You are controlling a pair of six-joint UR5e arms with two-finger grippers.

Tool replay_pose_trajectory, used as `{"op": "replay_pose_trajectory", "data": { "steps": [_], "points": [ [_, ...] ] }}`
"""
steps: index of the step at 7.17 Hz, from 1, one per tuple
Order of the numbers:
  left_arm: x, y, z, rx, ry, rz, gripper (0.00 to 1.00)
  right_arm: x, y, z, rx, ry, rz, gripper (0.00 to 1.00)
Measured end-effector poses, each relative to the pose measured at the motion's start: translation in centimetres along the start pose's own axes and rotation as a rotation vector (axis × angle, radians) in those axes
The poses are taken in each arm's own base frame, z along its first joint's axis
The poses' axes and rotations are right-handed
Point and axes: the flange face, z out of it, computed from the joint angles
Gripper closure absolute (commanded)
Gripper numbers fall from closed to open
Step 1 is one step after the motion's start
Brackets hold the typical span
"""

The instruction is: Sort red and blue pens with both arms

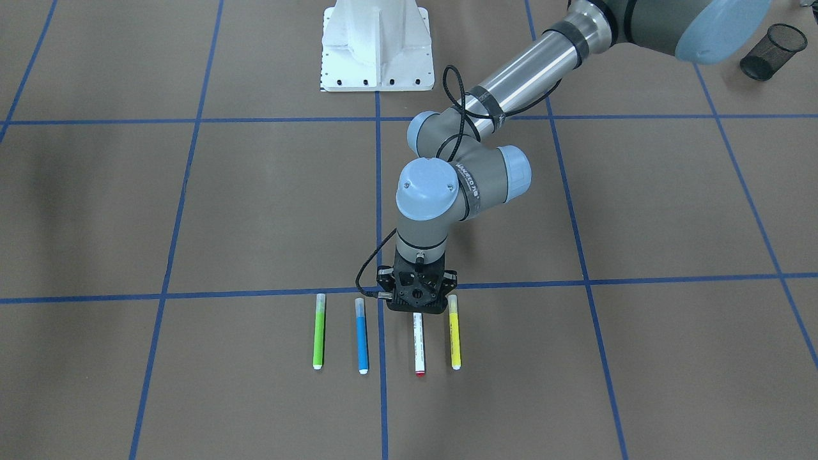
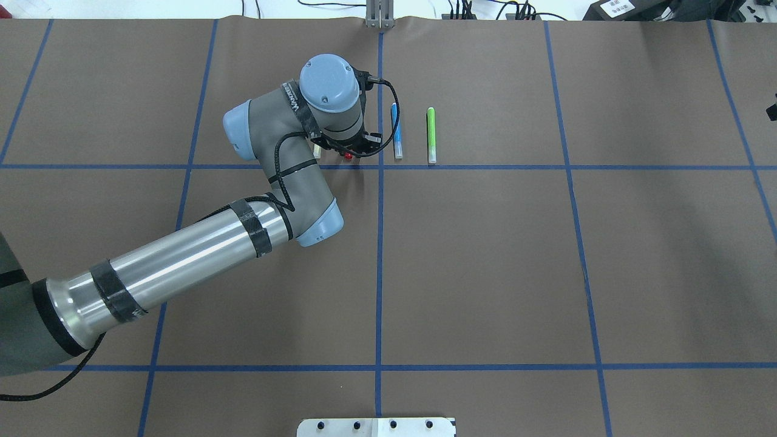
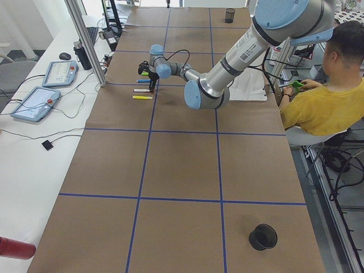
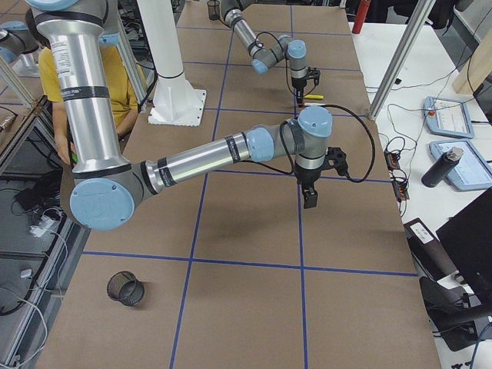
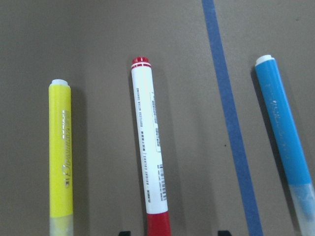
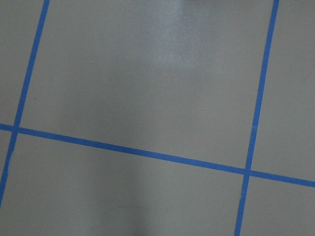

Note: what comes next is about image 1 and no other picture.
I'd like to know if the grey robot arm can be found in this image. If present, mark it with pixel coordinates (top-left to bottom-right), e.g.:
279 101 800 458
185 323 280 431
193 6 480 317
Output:
376 1 771 314

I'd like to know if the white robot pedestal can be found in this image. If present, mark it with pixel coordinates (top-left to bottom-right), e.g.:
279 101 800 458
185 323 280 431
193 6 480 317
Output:
320 1 435 93

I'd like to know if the yellow marker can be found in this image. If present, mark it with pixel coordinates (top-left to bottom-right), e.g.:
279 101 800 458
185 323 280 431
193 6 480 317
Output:
447 295 462 371

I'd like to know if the blue marker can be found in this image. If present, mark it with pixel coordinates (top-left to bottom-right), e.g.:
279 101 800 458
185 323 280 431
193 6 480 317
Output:
355 297 370 375

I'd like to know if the black mesh pencil cup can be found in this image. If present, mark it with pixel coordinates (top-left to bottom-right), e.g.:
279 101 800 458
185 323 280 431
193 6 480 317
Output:
739 23 808 81

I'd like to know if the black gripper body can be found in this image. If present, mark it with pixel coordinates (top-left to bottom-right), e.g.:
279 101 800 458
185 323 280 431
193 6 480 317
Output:
376 252 458 314

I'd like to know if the red white marker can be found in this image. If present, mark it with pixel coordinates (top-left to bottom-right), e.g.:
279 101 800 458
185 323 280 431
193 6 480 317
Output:
412 312 426 378

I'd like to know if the green marker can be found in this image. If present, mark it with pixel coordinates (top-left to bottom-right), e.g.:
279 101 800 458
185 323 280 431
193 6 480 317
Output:
312 293 325 371

